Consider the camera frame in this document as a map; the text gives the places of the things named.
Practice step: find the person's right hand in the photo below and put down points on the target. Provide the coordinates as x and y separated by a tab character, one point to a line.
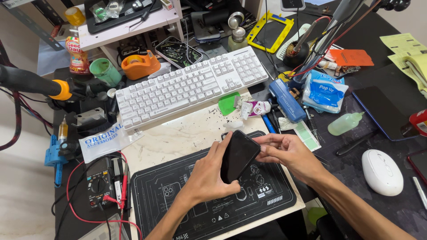
293	156

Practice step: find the person's left hand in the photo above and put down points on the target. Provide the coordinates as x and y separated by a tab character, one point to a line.
203	176

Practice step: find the black smartphone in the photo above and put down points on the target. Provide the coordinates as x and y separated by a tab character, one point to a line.
241	155

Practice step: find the green label strip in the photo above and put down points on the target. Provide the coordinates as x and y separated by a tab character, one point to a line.
307	136

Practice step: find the white tissue wad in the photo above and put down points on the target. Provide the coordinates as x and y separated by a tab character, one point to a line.
286	124

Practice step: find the black printed repair mat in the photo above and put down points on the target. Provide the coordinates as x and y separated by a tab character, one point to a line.
186	206

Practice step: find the black screwdriver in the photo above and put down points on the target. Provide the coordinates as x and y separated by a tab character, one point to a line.
311	123

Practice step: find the blue pen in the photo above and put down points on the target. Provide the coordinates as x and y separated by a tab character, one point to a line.
268	124

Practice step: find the blue handheld tool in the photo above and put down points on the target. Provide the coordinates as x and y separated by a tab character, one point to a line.
287	100

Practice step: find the pale green squeeze bottle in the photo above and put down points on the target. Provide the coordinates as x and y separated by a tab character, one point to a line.
343	124

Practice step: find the white glue tube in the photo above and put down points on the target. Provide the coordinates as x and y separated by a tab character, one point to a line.
257	108

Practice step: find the blue tissue pack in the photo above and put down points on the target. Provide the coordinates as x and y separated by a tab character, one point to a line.
325	91

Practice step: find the green plastic pry card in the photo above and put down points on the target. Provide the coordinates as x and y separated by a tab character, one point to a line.
228	104

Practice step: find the black multimeter probe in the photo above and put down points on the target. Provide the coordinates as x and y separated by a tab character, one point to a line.
128	196

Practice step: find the red multimeter probe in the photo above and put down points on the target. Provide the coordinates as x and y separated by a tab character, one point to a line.
124	186

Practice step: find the white computer mouse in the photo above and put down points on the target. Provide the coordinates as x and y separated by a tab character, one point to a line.
382	171

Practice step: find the white keyboard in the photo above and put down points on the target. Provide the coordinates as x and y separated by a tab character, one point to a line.
186	86

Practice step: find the blue-edged dark phone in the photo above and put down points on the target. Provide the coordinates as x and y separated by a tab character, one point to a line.
382	111

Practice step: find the black soldering iron stand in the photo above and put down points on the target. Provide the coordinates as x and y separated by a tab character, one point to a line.
297	55

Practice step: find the black multimeter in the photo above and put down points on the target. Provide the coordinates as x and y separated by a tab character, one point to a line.
99	183

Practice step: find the white packet with blue print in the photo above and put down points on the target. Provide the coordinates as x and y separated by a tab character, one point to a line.
105	140

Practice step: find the clear plastic box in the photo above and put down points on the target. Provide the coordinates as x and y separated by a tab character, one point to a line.
103	230

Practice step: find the orange card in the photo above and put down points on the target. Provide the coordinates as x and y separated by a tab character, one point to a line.
352	57

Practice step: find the orange tape dispenser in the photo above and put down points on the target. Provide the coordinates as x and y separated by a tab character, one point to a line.
141	66

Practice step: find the red-edged dark phone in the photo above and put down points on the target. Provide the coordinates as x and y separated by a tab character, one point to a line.
419	165

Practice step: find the grey metal clamp holder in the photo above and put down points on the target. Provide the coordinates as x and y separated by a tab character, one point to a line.
89	117

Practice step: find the glass dispenser bottle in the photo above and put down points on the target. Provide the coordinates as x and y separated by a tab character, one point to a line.
237	40

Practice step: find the red can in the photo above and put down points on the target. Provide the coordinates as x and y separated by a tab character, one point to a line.
419	121

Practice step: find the green plastic cup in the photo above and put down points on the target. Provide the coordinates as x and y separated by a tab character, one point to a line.
106	71

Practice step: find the amber flux syringe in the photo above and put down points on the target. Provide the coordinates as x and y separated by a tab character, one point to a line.
62	130

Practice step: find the silver round cap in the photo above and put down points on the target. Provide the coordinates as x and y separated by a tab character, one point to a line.
235	20

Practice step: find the blue syringe stand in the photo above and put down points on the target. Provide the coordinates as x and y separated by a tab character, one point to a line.
53	156

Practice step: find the yellow paper pad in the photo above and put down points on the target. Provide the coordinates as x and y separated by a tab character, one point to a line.
408	56

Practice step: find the white shelf with clutter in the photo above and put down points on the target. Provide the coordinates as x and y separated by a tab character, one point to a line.
133	26

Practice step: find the coffee drink bottle yellow cap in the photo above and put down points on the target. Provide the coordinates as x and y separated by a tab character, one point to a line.
77	50

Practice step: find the yellow plastic frame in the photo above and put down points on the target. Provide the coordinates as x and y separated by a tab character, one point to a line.
255	35

